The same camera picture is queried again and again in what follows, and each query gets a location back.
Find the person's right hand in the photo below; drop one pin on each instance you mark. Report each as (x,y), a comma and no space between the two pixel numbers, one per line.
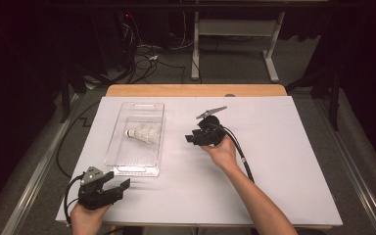
(223,155)

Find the black stand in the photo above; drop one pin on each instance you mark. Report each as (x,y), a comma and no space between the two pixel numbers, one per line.
(334,104)
(66,98)

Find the white metal desk frame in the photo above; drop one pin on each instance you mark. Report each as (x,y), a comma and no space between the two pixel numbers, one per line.
(235,27)

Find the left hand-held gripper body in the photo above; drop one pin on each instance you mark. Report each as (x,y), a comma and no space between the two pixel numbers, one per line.
(92,197)

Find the metal floor rail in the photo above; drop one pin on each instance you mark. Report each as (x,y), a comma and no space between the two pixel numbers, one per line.
(359,182)
(35,182)

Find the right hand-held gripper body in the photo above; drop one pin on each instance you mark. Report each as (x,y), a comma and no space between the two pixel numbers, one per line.
(212,133)

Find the white board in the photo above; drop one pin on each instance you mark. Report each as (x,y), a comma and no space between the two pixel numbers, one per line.
(192,199)

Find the wooden table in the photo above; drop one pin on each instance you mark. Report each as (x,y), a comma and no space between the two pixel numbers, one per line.
(192,90)

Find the dark round table grommet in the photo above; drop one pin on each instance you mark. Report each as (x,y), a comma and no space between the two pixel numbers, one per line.
(230,95)

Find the dark computer tower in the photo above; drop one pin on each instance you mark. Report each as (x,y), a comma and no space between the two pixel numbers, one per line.
(114,39)

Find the person's left hand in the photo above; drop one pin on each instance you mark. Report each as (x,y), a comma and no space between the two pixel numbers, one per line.
(86,222)

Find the clear plastic tray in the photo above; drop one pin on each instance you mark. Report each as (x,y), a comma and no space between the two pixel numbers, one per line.
(133,160)

